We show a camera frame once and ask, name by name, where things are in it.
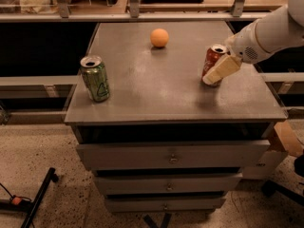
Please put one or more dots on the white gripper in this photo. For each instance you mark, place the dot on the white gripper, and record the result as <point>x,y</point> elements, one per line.
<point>244,47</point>

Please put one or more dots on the red coke can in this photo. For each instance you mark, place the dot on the red coke can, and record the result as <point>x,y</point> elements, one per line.
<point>213,54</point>

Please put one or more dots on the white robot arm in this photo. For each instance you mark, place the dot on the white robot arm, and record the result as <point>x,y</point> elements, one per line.
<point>281,29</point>

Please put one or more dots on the green soda can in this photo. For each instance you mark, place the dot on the green soda can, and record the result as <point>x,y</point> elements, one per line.
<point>95,78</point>

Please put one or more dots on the orange ball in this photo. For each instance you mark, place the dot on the orange ball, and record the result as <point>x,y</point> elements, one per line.
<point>159,37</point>

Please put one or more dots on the top grey drawer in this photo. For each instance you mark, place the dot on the top grey drawer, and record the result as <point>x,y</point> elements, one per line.
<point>170,155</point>

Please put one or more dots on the grey drawer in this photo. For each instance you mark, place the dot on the grey drawer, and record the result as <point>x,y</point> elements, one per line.
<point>163,204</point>
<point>170,155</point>
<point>167,184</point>

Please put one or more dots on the grey drawer cabinet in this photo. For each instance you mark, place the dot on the grey drawer cabinet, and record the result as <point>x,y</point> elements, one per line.
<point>156,96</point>

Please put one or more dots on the cardboard box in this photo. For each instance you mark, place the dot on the cardboard box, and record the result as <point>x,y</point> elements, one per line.
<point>283,142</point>

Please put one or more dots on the middle grey drawer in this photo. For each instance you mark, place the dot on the middle grey drawer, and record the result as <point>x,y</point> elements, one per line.
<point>167,184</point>

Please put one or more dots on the black chair base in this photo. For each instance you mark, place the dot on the black chair base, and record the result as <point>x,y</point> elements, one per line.
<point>270,187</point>

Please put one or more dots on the bottom grey drawer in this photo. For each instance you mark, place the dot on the bottom grey drawer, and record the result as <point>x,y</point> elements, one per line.
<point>163,204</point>

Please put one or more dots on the black stand leg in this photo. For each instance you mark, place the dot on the black stand leg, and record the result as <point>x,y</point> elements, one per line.
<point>27,205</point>

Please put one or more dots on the metal shelf rail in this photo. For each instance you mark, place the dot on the metal shelf rail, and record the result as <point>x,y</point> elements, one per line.
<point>133,10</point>

